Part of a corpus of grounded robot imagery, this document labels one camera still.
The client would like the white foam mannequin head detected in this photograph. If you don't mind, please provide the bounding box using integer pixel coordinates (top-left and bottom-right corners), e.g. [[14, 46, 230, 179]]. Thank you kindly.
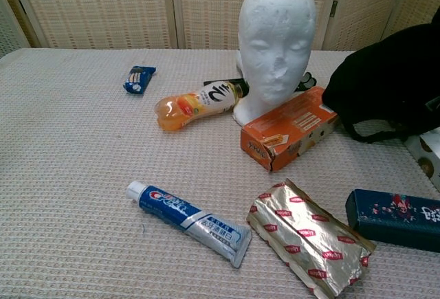
[[232, 0, 318, 127]]

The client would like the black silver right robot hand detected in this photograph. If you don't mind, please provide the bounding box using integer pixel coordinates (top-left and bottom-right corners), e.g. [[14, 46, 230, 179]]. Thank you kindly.
[[425, 95, 440, 116]]

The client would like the blue white toothpaste tube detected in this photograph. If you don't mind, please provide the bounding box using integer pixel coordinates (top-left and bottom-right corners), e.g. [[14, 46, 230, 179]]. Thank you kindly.
[[126, 180, 253, 269]]

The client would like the black white patterned item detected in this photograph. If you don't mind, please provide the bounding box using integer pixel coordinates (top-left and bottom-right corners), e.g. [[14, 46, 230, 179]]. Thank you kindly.
[[295, 71, 316, 92]]

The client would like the black baseball cap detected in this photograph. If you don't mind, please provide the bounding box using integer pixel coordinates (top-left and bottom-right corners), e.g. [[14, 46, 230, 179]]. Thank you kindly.
[[322, 13, 440, 144]]

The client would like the orange cardboard box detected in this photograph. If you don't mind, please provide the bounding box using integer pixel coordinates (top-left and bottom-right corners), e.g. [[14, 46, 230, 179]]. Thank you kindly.
[[240, 85, 340, 173]]

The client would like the gold foil Lipton packet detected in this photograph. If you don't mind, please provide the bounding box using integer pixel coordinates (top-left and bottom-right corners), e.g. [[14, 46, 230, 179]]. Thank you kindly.
[[246, 178, 377, 299]]

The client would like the woven pink white tablecloth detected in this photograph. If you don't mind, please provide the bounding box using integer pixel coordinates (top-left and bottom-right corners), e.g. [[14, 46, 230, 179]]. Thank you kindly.
[[0, 47, 440, 299]]

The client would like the dark blue patterned box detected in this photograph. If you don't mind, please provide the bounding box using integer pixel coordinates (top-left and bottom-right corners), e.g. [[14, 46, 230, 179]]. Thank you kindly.
[[345, 188, 440, 254]]

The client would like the long white cardboard box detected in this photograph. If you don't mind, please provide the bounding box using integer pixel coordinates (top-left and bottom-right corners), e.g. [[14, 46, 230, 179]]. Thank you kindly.
[[404, 130, 440, 192]]

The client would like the orange juice plastic bottle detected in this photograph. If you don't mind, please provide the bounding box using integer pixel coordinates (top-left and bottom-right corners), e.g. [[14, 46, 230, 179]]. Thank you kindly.
[[153, 80, 250, 132]]

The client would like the blue cookie packet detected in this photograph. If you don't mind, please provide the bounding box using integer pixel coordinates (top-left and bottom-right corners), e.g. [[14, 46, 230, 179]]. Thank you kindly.
[[122, 65, 157, 96]]

